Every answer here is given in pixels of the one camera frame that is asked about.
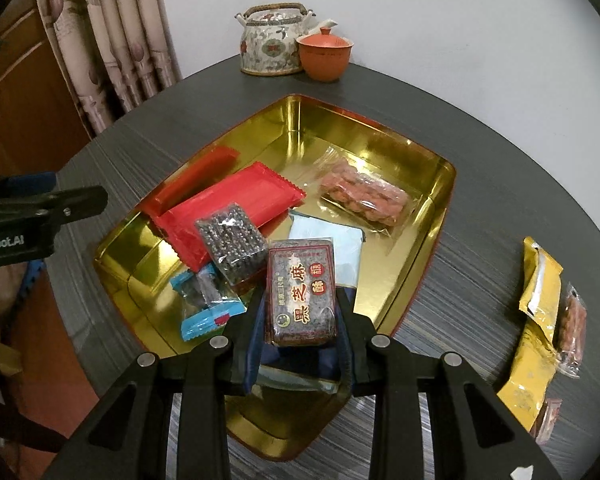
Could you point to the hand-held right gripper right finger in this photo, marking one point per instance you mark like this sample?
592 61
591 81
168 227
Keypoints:
346 360

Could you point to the large clear peanut candy packet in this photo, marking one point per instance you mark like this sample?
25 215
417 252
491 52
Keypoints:
365 195

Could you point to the floral ceramic teapot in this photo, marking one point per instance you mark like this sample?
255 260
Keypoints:
270 47

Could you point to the brown wooden cabinet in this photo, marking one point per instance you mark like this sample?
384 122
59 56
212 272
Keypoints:
25 100

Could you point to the clear black sesame ball packet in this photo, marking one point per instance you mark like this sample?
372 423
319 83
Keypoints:
228 240

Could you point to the blue foam mat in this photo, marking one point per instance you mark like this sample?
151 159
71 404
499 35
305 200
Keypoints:
32 280

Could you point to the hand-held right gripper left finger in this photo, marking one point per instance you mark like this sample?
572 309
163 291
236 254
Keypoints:
252 360

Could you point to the blue wrapped candy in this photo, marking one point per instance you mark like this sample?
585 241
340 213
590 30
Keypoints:
207 310

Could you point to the light blue snack packet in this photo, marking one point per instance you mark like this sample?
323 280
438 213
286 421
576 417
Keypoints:
325 240

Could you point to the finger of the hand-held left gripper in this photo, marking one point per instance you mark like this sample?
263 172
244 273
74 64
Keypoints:
30 181
77 203

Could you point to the small pink snack packet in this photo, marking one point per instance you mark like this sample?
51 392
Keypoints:
550 420

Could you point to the gold tin box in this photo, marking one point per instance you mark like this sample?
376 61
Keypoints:
300 135

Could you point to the white paper scrap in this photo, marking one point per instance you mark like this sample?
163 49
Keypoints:
530 475

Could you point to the orange lidded clay cup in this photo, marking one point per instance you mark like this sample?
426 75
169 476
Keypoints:
325 60

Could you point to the small clear peanut candy packet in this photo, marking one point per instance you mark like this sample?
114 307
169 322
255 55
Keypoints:
572 330

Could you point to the yellow snack packet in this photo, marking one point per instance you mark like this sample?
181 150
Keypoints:
527 375
540 280

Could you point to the large red snack packet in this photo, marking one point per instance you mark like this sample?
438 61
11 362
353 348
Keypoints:
230 210

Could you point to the patterned beige curtain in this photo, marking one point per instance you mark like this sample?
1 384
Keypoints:
105 35

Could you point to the black sesame brittle packet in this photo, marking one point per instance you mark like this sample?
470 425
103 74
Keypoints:
300 295

